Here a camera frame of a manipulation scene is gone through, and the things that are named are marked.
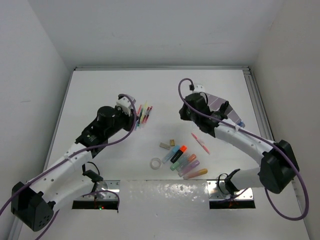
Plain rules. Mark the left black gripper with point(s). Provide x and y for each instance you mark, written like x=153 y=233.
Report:
x=128 y=118

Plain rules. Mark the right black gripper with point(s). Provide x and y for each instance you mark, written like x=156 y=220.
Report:
x=183 y=115

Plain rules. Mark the small black scissors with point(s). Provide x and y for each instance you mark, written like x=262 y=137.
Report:
x=223 y=108

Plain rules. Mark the pink pen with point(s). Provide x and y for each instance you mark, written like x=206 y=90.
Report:
x=201 y=143

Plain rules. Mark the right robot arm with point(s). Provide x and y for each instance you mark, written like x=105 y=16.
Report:
x=277 y=164

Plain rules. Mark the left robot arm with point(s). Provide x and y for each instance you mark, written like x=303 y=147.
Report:
x=36 y=202

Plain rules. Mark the white pink compartment organizer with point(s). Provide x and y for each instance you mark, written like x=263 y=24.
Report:
x=215 y=103

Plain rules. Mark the red pen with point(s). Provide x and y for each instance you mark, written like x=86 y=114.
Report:
x=146 y=114

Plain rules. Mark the yellow pen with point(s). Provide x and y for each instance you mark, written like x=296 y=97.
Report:
x=146 y=105

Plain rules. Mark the tan eraser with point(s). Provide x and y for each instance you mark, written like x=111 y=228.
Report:
x=172 y=142

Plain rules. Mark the black orange highlighter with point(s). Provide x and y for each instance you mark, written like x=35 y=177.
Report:
x=178 y=153

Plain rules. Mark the blue highlighter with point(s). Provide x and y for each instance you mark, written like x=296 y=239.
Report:
x=170 y=154

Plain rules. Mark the grey eraser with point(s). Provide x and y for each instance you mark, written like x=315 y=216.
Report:
x=164 y=146

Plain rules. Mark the orange pastel highlighter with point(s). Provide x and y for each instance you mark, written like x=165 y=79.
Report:
x=186 y=161

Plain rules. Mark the purple highlighter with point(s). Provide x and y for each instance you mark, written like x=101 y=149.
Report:
x=188 y=168

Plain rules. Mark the clear tape roll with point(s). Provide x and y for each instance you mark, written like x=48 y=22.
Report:
x=155 y=163

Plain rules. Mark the green highlighter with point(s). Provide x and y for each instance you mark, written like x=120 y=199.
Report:
x=181 y=160

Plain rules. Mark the yellow pink highlighter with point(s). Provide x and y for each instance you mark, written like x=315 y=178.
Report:
x=195 y=174

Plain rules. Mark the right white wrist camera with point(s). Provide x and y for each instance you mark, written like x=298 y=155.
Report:
x=197 y=88

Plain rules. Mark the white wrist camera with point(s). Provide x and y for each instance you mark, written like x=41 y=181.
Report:
x=197 y=88
x=125 y=103

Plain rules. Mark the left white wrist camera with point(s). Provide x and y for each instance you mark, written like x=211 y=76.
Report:
x=125 y=103

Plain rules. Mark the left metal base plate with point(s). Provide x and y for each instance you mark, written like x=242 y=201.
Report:
x=104 y=191

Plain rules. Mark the metal base plate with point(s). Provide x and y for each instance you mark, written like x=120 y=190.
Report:
x=104 y=191
x=216 y=195

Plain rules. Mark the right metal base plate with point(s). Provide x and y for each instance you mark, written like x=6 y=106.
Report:
x=216 y=195

